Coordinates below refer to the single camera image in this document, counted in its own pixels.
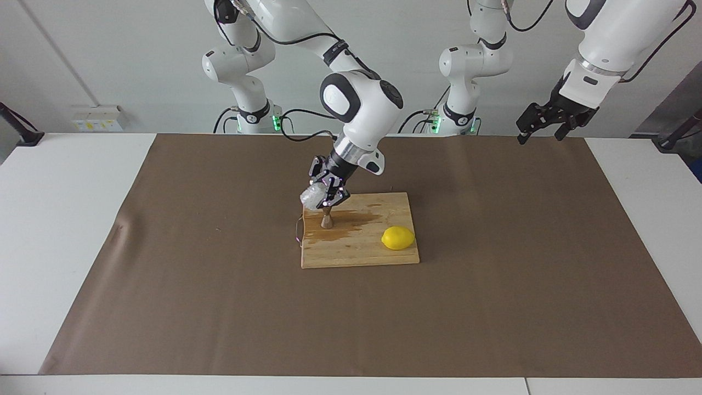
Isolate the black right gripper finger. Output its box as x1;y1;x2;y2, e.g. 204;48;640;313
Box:
308;155;330;186
324;184;352;210

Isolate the clear plastic cup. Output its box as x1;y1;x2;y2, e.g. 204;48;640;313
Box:
299;184;329;212

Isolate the wooden cutting board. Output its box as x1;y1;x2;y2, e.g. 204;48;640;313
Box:
295;191;421;269

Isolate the yellow lemon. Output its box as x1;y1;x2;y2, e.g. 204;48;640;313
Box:
381;225;416;251

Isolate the black clamp stand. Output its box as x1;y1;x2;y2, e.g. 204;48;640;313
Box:
653;107;702;153
0;101;46;147

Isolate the dark grey panel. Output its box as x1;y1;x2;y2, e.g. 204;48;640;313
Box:
635;59;702;138

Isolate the brown paper table mat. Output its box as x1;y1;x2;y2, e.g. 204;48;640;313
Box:
38;133;702;378

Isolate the black base cable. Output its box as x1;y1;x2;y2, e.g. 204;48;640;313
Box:
213;107;239;134
398;109;439;134

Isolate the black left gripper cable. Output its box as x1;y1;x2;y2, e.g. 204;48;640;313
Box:
466;0;694;86

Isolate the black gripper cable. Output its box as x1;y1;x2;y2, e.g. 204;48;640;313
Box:
217;0;343;142
466;0;694;86

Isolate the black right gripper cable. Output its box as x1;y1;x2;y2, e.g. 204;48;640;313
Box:
217;0;343;142

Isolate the white wall socket box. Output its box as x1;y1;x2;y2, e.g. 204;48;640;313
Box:
71;106;126;133

